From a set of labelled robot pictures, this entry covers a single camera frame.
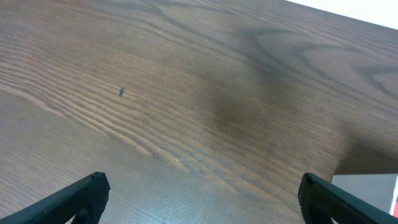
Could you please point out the white cardboard box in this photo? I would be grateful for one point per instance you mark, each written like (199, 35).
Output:
(378, 190)

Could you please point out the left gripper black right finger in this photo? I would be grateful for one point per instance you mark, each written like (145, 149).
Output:
(324, 203)

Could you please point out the red toy car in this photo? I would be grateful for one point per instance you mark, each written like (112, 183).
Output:
(395, 214)

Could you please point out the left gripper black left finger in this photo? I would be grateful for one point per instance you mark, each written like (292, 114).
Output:
(81, 202)

